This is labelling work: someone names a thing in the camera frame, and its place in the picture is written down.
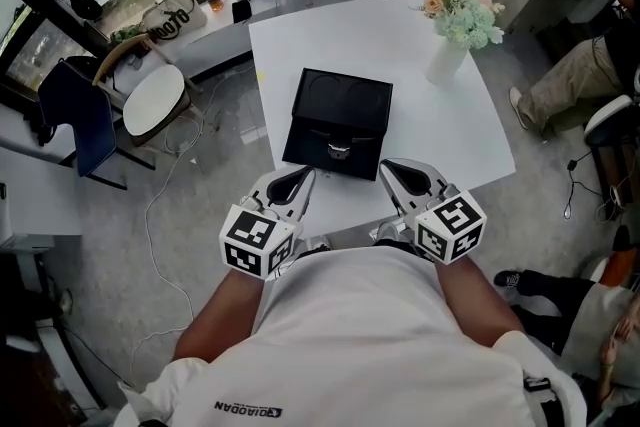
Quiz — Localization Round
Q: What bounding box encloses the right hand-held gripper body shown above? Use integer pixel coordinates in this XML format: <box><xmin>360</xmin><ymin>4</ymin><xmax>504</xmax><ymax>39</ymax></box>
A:
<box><xmin>398</xmin><ymin>186</ymin><xmax>488</xmax><ymax>266</ymax></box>

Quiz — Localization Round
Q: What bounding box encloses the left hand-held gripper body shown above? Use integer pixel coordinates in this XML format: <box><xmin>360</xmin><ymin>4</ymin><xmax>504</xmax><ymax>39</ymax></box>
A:
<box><xmin>218</xmin><ymin>194</ymin><xmax>305</xmax><ymax>284</ymax></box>

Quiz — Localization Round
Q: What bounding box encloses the black box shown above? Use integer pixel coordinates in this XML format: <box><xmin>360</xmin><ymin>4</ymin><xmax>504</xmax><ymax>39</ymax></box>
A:
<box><xmin>281</xmin><ymin>67</ymin><xmax>395</xmax><ymax>183</ymax></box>

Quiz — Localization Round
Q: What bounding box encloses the person's right forearm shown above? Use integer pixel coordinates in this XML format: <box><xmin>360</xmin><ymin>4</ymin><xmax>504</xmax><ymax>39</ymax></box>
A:
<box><xmin>433</xmin><ymin>259</ymin><xmax>527</xmax><ymax>349</ymax></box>

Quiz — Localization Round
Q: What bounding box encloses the person's left forearm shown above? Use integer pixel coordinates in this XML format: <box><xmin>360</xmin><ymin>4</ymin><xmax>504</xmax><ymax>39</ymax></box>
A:
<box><xmin>172</xmin><ymin>267</ymin><xmax>264</xmax><ymax>364</ymax></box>

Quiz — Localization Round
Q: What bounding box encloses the person's right shoe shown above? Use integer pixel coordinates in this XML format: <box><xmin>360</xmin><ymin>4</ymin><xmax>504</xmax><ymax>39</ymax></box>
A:
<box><xmin>369</xmin><ymin>219</ymin><xmax>417</xmax><ymax>247</ymax></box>

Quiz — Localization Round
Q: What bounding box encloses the person's left shoe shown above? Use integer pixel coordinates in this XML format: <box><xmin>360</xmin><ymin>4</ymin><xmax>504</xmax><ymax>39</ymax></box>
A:
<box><xmin>299</xmin><ymin>237</ymin><xmax>332</xmax><ymax>257</ymax></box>

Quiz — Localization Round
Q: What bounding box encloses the white vase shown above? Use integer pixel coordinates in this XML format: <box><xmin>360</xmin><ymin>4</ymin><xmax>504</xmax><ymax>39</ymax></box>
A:
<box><xmin>424</xmin><ymin>37</ymin><xmax>472</xmax><ymax>87</ymax></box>

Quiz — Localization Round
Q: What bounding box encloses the person's white t-shirt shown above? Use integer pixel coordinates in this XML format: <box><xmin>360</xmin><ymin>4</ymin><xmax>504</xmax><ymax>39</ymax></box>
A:
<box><xmin>114</xmin><ymin>244</ymin><xmax>589</xmax><ymax>427</ymax></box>

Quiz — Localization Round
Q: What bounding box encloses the wooden chair white cushion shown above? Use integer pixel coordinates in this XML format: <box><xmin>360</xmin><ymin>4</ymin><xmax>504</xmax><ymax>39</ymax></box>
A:
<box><xmin>92</xmin><ymin>32</ymin><xmax>206</xmax><ymax>148</ymax></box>

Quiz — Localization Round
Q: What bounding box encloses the pastel flower bouquet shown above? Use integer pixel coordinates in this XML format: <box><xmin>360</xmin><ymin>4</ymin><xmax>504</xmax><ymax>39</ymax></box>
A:
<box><xmin>409</xmin><ymin>0</ymin><xmax>508</xmax><ymax>52</ymax></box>

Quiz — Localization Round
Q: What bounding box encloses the orange white chair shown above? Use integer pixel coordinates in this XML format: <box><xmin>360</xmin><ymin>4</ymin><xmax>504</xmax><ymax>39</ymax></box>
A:
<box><xmin>579</xmin><ymin>247</ymin><xmax>640</xmax><ymax>289</ymax></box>

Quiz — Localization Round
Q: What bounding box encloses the black stool white cushion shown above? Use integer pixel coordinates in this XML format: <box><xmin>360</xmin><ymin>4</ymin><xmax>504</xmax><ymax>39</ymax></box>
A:
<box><xmin>583</xmin><ymin>94</ymin><xmax>640</xmax><ymax>222</ymax></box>

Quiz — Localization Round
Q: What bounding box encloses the beige printed tote bag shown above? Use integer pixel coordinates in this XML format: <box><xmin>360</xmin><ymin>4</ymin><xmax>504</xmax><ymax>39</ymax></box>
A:
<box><xmin>141</xmin><ymin>0</ymin><xmax>208</xmax><ymax>44</ymax></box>

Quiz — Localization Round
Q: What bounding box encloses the green plant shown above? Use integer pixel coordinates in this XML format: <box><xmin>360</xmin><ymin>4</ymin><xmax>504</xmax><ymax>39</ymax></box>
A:
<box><xmin>109</xmin><ymin>24</ymin><xmax>147</xmax><ymax>48</ymax></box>

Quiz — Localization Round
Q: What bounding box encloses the dark blue chair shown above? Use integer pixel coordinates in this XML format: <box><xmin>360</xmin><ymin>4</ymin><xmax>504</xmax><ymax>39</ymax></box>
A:
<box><xmin>37</xmin><ymin>57</ymin><xmax>157</xmax><ymax>192</ymax></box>

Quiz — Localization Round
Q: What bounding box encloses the white side desk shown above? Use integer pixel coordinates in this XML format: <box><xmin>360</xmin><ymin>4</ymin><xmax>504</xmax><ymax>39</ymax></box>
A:
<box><xmin>0</xmin><ymin>104</ymin><xmax>84</xmax><ymax>242</ymax></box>

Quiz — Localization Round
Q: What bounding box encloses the black cap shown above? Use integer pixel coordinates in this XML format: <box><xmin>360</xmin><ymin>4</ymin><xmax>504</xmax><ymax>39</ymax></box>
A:
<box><xmin>68</xmin><ymin>0</ymin><xmax>105</xmax><ymax>22</ymax></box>

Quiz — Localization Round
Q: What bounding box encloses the white floor cable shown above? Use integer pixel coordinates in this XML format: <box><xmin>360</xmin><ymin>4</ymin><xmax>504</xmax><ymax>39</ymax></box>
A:
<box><xmin>128</xmin><ymin>64</ymin><xmax>262</xmax><ymax>387</ymax></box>

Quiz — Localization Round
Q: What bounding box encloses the black charger cable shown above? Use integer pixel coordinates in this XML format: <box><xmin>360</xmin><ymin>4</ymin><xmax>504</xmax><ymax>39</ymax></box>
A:
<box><xmin>562</xmin><ymin>149</ymin><xmax>607</xmax><ymax>221</ymax></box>

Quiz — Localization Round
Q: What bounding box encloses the black strap buckle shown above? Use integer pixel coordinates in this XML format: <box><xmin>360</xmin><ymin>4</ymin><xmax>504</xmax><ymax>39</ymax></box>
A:
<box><xmin>522</xmin><ymin>377</ymin><xmax>554</xmax><ymax>397</ymax></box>

